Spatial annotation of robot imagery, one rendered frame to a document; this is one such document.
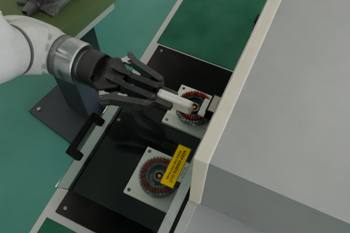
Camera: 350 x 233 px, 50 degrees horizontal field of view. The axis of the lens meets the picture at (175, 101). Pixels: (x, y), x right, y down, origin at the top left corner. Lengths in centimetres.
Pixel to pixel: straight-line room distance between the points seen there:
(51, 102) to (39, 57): 141
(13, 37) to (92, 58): 14
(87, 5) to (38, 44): 68
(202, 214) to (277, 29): 35
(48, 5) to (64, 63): 69
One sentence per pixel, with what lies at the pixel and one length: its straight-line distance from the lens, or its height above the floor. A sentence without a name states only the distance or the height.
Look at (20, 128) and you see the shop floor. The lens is 218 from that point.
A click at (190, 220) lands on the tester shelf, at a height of 111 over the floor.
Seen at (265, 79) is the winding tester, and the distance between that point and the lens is 60.
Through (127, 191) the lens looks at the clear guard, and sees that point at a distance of 78.
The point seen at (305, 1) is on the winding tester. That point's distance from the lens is 73.
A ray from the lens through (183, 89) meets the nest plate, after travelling 121.
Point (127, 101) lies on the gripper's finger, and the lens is 71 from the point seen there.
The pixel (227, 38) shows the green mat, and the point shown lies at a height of 75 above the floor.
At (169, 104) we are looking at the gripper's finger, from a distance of 71.
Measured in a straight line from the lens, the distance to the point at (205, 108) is 112.
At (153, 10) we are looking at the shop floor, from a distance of 252.
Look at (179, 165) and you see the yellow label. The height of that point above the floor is 107.
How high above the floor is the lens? 180
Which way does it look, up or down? 60 degrees down
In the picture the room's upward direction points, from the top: straight up
